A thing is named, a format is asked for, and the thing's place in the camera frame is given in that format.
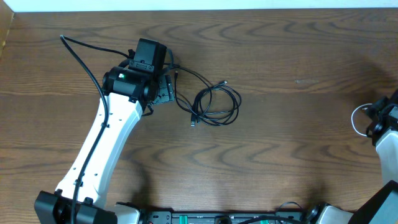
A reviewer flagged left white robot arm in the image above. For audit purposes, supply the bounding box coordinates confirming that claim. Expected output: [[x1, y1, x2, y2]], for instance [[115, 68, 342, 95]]
[[34, 65, 174, 223]]

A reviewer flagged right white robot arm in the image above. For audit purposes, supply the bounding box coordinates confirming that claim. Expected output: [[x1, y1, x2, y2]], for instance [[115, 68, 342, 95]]
[[348, 92, 397, 224]]

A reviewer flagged white usb cable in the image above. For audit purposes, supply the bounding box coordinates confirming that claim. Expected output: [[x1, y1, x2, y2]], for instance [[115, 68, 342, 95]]
[[350, 103, 373, 138]]

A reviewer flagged black usb cable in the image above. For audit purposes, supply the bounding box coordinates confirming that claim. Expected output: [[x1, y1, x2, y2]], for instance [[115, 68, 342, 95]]
[[161, 63, 243, 128]]

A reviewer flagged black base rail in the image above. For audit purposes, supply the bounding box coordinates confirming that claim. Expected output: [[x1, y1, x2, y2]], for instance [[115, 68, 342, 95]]
[[114, 201, 355, 224]]

